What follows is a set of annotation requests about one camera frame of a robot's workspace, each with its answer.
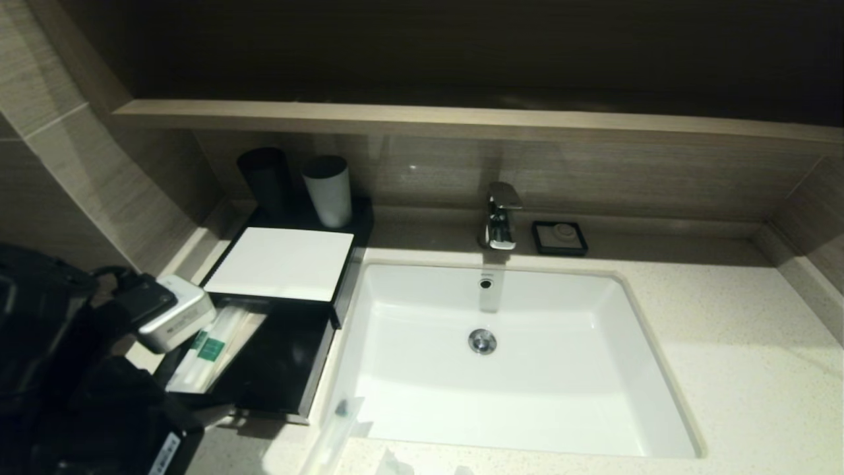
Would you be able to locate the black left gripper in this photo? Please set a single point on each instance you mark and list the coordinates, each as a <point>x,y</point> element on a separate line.
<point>175,445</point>

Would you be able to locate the glossy black box drawer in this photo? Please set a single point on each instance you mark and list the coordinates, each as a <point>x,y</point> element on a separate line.
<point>283,363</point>

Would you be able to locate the grey plastic cup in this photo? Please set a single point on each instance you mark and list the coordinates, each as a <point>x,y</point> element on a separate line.
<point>328,194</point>

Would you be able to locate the black and orange left arm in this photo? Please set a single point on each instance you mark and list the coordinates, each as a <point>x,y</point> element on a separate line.
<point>66,369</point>

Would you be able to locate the black box with white top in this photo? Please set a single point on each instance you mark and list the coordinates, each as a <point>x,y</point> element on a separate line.
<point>283,264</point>

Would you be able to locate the slim white sachet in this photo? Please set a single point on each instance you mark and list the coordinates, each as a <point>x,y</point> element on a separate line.
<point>181,373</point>

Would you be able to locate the white packet in drawer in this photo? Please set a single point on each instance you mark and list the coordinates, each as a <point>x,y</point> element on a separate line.
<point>211,346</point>

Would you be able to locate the black cup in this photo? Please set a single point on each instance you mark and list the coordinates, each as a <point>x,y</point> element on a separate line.
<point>265,175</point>

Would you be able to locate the chrome sink drain plug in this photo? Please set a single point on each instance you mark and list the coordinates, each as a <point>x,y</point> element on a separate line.
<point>482,340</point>

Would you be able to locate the white ceramic sink basin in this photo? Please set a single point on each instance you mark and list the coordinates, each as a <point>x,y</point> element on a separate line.
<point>527,396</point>

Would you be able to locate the chrome faucet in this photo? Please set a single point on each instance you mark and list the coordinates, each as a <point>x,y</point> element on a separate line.
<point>500,218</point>

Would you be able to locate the black square soap dish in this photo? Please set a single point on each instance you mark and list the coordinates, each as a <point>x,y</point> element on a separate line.
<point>541,244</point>

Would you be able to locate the round white soap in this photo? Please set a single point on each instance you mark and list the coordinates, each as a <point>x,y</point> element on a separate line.
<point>562,230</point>

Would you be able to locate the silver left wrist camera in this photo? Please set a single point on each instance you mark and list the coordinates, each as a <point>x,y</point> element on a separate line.
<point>178,316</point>

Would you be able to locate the wooden wall ledge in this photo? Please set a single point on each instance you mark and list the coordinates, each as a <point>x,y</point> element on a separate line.
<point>461,122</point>

